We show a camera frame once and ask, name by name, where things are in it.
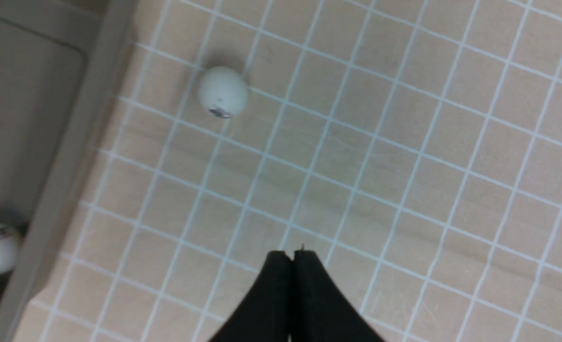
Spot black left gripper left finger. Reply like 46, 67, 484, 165
210, 251, 293, 342

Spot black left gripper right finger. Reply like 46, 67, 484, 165
288, 249, 383, 342

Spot peach checkered tablecloth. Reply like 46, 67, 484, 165
14, 0, 562, 342

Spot olive green plastic bin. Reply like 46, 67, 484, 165
0, 0, 138, 342

